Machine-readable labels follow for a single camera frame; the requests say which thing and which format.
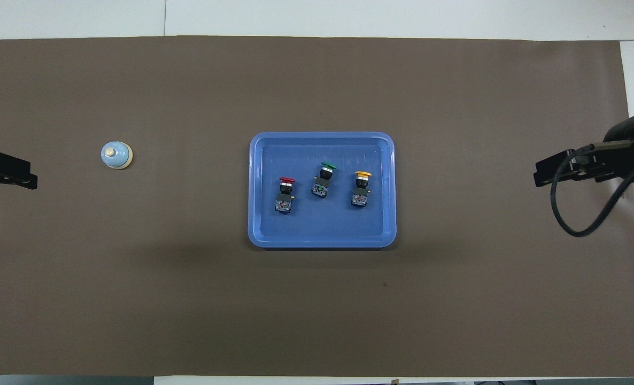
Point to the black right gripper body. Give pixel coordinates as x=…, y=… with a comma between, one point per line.
x=621, y=139

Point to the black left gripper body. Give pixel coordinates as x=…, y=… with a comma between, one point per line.
x=4, y=166

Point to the light blue call bell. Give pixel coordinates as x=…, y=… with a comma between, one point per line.
x=115, y=158

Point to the yellow push button switch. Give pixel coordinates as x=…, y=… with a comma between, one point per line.
x=359, y=199

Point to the green push button switch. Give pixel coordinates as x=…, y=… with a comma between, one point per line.
x=321, y=188

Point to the red push button switch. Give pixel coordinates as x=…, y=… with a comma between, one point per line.
x=284, y=204

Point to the blue plastic tray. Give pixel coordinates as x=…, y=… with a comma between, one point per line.
x=322, y=230

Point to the brown table mat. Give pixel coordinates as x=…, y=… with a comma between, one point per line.
x=188, y=299

